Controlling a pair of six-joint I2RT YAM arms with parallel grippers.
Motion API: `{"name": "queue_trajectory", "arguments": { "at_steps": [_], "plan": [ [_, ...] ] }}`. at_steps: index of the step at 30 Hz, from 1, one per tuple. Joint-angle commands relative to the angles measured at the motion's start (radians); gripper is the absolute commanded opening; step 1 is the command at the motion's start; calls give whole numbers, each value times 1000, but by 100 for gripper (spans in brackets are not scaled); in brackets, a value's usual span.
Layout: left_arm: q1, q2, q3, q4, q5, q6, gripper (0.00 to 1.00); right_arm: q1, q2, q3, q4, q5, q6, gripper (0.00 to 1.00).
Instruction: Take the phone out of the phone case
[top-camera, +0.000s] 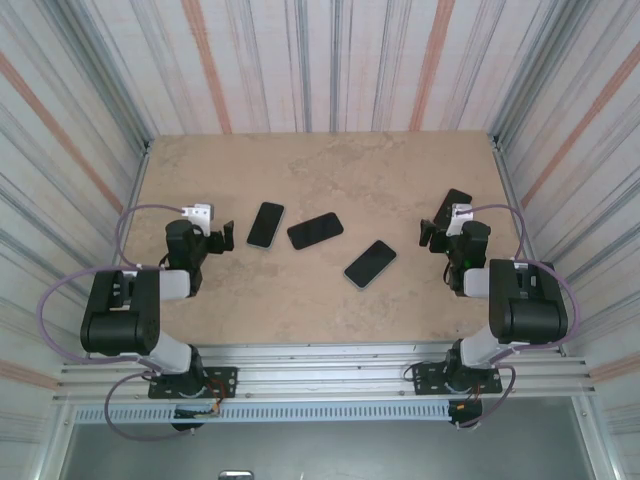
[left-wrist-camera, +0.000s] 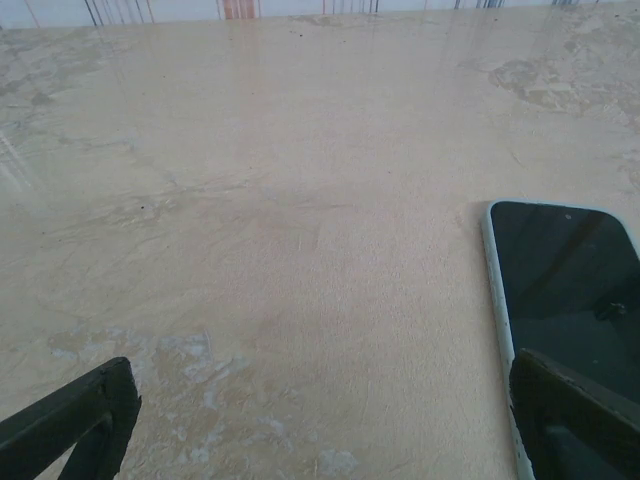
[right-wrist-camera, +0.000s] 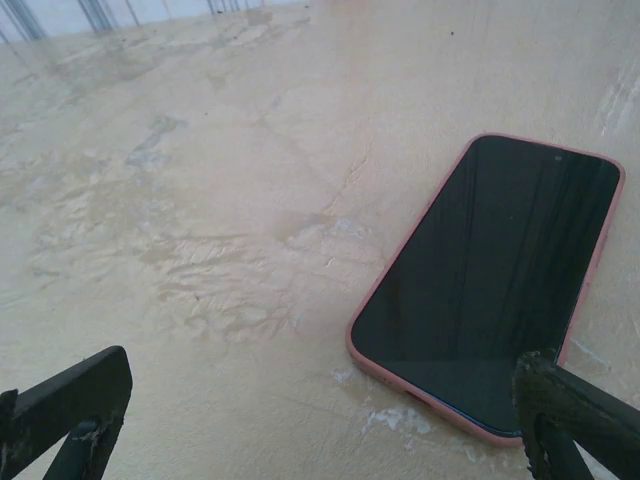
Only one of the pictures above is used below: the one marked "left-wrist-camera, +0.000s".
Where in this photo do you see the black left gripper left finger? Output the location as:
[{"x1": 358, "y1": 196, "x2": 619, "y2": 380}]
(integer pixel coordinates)
[{"x1": 0, "y1": 356, "x2": 143, "y2": 480}]

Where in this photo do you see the light blue phone case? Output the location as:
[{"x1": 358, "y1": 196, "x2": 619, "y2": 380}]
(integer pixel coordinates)
[{"x1": 480, "y1": 198, "x2": 640, "y2": 480}]

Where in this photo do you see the phone with green edge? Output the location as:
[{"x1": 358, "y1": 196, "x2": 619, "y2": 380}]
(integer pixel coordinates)
[{"x1": 488, "y1": 200, "x2": 640, "y2": 407}]

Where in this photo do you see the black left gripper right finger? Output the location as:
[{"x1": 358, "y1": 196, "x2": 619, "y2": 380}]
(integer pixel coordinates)
[{"x1": 508, "y1": 347, "x2": 640, "y2": 480}]

